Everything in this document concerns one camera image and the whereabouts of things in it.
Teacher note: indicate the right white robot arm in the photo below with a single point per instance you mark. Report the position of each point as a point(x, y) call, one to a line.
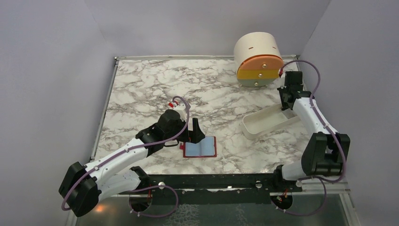
point(326, 152)

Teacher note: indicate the white plastic tray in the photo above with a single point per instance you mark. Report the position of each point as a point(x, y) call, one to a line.
point(267, 120)

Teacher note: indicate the round pastel drawer organizer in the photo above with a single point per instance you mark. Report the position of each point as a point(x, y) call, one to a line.
point(258, 59)

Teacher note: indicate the black mounting rail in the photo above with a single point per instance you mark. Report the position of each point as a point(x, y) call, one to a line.
point(205, 189)

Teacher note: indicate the red card holder wallet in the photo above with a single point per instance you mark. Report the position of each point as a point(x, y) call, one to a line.
point(206, 148)

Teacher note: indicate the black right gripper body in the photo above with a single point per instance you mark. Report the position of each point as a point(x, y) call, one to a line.
point(282, 90)

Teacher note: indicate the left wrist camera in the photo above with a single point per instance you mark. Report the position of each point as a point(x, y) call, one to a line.
point(180, 108)

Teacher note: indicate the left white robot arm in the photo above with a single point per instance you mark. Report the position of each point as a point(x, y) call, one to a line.
point(81, 185)

